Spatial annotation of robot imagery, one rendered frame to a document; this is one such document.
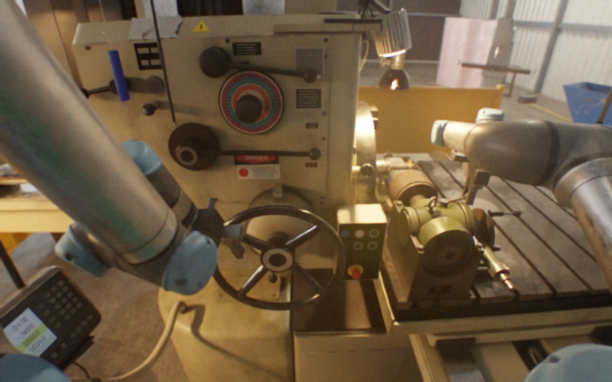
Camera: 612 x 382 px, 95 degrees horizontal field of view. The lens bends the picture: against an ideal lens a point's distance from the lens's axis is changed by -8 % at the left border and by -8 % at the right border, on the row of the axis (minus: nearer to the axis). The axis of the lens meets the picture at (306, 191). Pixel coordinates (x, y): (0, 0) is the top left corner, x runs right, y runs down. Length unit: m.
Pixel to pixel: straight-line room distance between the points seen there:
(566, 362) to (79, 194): 0.43
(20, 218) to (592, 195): 2.00
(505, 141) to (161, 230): 0.54
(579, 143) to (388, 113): 2.99
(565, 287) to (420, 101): 2.52
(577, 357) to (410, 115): 3.36
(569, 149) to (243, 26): 0.74
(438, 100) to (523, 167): 3.11
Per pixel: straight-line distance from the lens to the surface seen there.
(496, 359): 1.57
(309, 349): 1.69
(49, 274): 1.10
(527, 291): 1.45
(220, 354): 1.76
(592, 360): 0.38
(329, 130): 0.91
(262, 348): 1.68
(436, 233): 1.08
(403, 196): 1.34
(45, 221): 1.83
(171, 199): 0.54
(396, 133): 3.64
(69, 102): 0.27
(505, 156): 0.61
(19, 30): 0.26
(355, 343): 1.67
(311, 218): 0.75
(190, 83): 0.91
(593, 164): 0.61
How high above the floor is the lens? 1.90
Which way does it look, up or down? 30 degrees down
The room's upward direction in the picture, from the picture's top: straight up
